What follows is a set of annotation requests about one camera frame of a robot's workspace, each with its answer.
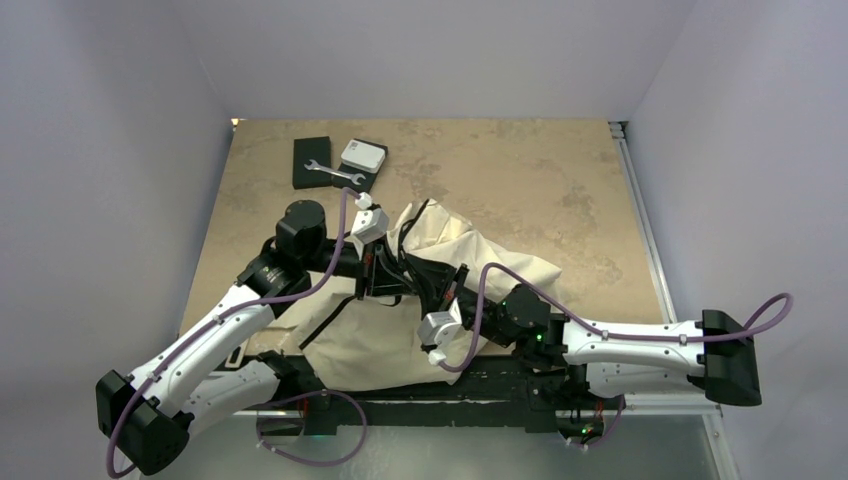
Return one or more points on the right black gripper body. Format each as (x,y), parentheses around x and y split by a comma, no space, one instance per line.
(468,300)

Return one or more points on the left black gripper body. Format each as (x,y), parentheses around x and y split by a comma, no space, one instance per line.
(349,261)

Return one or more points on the beige jacket with black lining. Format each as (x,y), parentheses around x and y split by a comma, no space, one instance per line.
(374,344)

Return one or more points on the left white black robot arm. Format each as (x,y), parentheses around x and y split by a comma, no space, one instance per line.
(150,414)

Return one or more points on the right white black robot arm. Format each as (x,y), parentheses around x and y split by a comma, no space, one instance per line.
(714,354)

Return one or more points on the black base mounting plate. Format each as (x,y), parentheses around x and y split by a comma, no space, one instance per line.
(493,392)

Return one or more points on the silver open-end wrench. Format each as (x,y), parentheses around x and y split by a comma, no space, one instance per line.
(334,172)

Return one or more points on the white tag black card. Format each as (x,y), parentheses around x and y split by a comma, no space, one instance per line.
(364,156)

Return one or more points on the black pouch with wrench logo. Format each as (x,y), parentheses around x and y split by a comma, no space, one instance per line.
(306,151)

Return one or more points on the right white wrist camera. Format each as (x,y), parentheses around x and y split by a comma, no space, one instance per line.
(437,330)

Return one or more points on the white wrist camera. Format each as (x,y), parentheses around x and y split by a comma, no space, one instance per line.
(437,330)
(370,223)

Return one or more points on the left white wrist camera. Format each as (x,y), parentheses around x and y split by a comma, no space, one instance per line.
(370,223)

